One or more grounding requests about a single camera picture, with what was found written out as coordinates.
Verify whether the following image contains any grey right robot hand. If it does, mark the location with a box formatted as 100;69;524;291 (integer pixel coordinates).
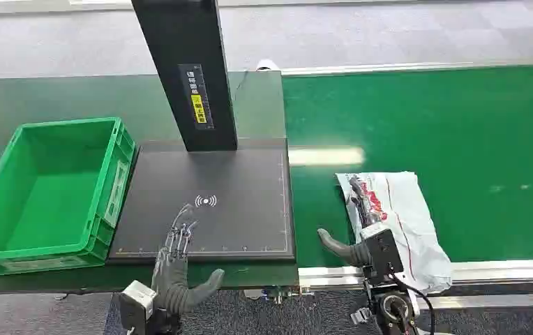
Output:
317;175;388;269

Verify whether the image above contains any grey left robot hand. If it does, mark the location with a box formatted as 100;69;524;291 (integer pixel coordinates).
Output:
151;203;225;316

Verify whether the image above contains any white plastic parcel bag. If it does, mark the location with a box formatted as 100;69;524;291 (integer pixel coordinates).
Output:
336;171;453;295

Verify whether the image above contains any metal fitting under table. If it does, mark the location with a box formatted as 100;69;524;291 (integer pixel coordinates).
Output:
243;285;315;305

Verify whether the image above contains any green plastic crate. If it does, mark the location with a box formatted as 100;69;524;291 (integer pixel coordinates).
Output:
0;117;137;277

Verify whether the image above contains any green conveyor belt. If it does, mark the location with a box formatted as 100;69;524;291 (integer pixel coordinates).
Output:
283;64;533;269

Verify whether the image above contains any black and yellow warning label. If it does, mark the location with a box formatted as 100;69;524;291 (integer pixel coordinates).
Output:
178;63;215;131

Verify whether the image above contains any black scanner column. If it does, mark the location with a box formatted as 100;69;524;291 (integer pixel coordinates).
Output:
130;0;239;153

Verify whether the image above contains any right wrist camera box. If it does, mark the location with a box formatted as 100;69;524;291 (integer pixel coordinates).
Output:
360;222;405;288

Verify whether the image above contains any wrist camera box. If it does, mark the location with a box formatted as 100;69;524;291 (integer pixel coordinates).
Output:
360;222;405;288
118;279;158;335

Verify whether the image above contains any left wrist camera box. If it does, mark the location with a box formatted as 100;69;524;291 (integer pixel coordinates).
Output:
118;279;158;335

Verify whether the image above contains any grey metal bracket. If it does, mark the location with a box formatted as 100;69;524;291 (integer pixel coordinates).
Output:
350;307;373;325

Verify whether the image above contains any black scanner base plate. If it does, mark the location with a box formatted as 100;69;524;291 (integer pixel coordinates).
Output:
107;138;296;265

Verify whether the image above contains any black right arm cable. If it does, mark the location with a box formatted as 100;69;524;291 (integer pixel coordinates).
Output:
390;272;435;335

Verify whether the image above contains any silver conveyor frame rail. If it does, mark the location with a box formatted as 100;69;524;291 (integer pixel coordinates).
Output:
297;258;533;311
281;59;533;77

